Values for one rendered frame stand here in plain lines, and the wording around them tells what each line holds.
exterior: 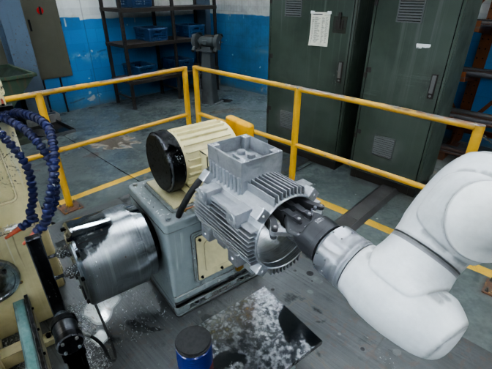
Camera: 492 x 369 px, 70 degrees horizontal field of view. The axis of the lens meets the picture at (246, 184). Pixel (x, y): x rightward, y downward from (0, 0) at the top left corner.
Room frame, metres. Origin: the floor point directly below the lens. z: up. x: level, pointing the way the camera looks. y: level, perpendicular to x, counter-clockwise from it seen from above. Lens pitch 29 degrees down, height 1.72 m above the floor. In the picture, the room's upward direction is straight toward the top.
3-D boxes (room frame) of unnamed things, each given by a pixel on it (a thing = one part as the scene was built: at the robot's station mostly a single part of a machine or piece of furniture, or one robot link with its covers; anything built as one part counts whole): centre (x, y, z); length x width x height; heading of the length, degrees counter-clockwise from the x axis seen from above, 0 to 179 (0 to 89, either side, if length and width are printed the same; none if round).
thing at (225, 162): (0.65, 0.00, 1.41); 0.12 x 0.11 x 0.07; 37
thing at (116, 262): (0.83, 0.38, 1.04); 0.41 x 0.25 x 0.25; 127
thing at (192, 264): (0.99, 0.17, 0.99); 0.35 x 0.31 x 0.37; 127
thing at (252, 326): (0.62, -0.02, 0.86); 0.27 x 0.24 x 0.12; 127
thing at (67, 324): (0.72, 0.50, 0.92); 0.45 x 0.13 x 0.24; 37
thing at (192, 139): (0.99, 0.12, 1.16); 0.33 x 0.26 x 0.42; 127
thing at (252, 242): (0.62, -0.02, 1.31); 0.20 x 0.19 x 0.19; 37
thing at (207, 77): (6.14, 0.63, 0.56); 0.46 x 0.36 x 1.13; 66
